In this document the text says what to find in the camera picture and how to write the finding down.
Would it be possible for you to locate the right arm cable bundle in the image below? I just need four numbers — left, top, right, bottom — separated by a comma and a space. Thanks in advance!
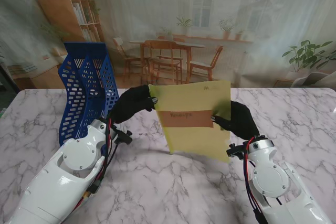
243, 136, 283, 224

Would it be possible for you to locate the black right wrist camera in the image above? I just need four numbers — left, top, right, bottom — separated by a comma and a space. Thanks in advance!
226, 144, 249, 161

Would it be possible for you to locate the blue perforated file rack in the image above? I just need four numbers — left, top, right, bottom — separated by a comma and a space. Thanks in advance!
57, 41, 121, 147

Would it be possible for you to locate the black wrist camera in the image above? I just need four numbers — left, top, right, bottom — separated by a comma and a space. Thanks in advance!
226, 144, 249, 161
114, 128, 133, 145

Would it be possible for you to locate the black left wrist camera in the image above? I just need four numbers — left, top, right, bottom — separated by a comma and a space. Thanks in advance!
114, 128, 133, 145

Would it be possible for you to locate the printed room backdrop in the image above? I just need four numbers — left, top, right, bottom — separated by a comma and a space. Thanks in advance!
0, 0, 336, 90

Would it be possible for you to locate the pink receipt paper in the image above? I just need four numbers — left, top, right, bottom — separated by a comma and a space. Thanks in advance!
160, 109, 214, 128

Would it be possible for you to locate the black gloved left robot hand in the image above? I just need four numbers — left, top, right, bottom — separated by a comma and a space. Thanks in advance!
111, 84, 160, 124

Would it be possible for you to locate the yellow translucent file folder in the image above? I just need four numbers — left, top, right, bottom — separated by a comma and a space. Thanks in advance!
148, 81, 232, 164

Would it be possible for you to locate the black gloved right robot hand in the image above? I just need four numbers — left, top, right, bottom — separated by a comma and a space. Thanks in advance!
211, 100, 260, 141

